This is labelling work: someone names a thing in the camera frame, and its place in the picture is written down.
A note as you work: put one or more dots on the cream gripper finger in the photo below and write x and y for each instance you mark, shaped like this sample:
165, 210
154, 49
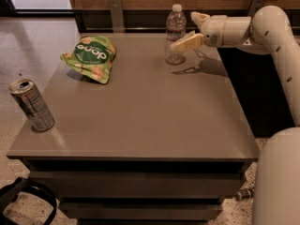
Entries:
190, 41
199, 18

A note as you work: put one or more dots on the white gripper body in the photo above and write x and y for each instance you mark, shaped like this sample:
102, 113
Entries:
213, 32

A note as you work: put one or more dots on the clear plastic water bottle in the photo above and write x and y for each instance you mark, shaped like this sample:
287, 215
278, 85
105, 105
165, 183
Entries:
175, 29

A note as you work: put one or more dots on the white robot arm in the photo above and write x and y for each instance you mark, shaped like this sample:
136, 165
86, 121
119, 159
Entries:
267, 32

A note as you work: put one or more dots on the silver redbull can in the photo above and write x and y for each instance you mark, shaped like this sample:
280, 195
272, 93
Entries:
27, 95

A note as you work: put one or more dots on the green snack bag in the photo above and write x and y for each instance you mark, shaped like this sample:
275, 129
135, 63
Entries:
92, 57

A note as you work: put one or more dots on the grey drawer cabinet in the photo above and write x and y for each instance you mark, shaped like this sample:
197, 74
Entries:
157, 144

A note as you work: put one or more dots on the white power strip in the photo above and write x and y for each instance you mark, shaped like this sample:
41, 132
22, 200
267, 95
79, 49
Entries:
244, 194

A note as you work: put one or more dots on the right metal wall bracket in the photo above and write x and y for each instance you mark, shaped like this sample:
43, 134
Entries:
254, 6

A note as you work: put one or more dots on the metal wall bracket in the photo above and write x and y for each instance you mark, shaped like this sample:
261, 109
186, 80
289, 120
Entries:
117, 16
254, 6

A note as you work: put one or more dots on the left metal wall bracket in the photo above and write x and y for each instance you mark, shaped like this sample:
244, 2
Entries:
117, 16

